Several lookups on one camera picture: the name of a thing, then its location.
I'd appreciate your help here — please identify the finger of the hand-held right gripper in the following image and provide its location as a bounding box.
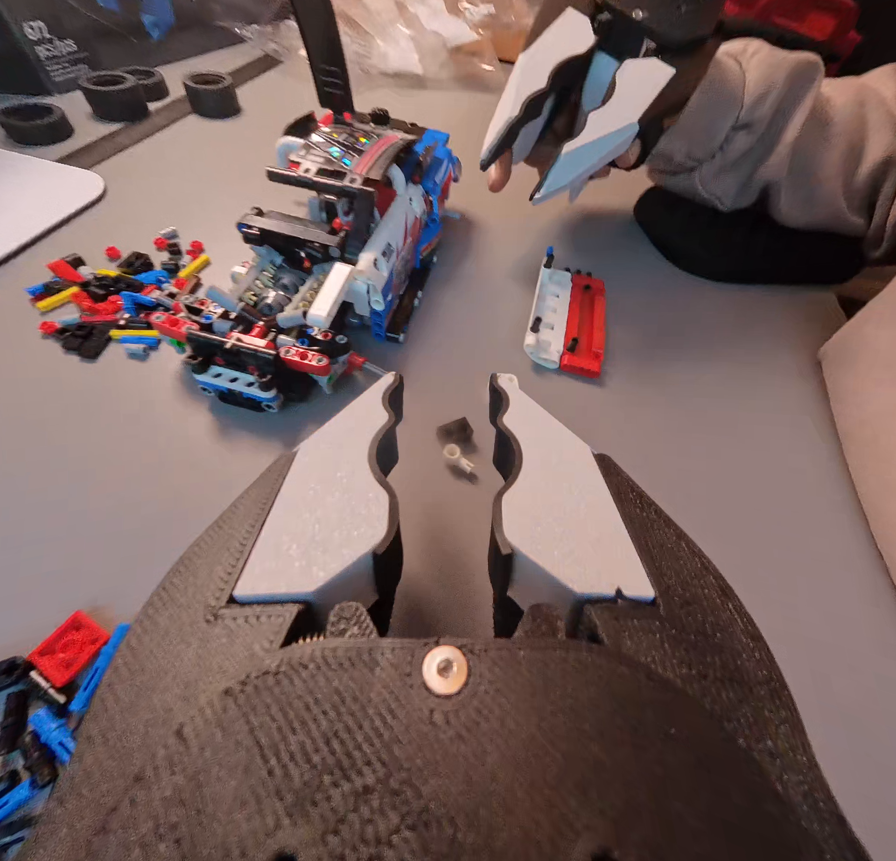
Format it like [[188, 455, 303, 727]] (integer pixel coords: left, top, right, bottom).
[[479, 6, 597, 172], [529, 56, 678, 206]]

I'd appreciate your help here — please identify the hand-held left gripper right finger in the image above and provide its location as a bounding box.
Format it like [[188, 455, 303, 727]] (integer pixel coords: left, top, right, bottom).
[[488, 373, 657, 616]]

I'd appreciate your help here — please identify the pile of blue lego pieces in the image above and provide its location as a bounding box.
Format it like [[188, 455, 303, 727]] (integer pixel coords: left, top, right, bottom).
[[0, 609, 133, 830]]

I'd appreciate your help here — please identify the crumpled clear plastic bag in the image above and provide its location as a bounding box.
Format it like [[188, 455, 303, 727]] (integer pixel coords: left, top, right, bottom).
[[231, 0, 554, 78]]

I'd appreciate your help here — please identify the black lego tyre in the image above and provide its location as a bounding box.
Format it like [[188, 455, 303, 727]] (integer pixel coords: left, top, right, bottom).
[[0, 102, 74, 147], [77, 70, 149, 123], [119, 65, 170, 104], [182, 70, 242, 120]]

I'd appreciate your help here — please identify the red chair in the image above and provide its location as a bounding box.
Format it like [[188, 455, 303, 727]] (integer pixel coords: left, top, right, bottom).
[[724, 0, 862, 71]]

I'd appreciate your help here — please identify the pile of mixed lego pieces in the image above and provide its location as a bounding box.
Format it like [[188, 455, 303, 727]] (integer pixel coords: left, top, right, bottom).
[[24, 226, 214, 364]]

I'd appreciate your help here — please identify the black lego set box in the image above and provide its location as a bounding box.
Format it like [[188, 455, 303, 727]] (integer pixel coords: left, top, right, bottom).
[[0, 0, 295, 96]]

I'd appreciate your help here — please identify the black cloth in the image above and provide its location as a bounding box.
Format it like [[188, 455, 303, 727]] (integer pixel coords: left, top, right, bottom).
[[633, 186, 869, 287]]

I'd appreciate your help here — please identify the person's right forearm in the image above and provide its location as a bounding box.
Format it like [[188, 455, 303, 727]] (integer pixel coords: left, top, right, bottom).
[[644, 35, 896, 267]]

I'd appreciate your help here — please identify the person's beige sweater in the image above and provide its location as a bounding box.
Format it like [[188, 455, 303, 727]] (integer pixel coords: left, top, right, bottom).
[[818, 294, 896, 589]]

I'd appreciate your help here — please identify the person's right hand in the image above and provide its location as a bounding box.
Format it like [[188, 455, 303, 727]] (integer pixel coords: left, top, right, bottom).
[[486, 102, 592, 194]]

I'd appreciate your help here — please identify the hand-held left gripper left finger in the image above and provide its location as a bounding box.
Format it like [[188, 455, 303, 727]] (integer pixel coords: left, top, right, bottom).
[[230, 373, 406, 634]]

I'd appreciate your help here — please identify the white and red lego panel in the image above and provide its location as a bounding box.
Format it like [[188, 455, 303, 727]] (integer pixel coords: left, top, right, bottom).
[[523, 245, 607, 379]]

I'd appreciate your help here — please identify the lego race car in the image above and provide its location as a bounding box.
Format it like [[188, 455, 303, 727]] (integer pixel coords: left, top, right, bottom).
[[183, 0, 463, 414]]

